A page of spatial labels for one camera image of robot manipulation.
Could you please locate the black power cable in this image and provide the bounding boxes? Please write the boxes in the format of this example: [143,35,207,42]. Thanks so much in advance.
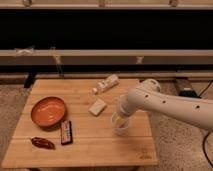
[198,79,213,168]

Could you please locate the white plastic bottle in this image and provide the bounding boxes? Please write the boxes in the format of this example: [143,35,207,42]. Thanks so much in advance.
[92,74,119,94]

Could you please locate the white sponge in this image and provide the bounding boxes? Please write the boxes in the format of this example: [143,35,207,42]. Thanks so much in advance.
[89,99,107,116]

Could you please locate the chocolate bar package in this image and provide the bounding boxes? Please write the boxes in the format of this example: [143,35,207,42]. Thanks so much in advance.
[61,120,73,145]

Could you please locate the white paper cup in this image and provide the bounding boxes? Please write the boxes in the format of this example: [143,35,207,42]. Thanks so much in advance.
[111,112,129,135]

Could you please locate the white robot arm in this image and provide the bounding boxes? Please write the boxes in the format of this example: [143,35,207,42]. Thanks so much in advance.
[112,79,213,131]

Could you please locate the dark power adapter box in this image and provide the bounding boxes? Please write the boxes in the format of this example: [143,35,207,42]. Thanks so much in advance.
[174,78,198,98]

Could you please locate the long wooden beam rail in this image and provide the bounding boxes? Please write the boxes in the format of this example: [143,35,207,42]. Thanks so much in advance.
[0,49,213,66]

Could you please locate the orange bowl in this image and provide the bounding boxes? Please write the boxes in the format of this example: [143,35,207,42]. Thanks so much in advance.
[31,97,66,127]

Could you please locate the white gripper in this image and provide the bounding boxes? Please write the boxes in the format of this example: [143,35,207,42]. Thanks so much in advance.
[115,95,134,125]

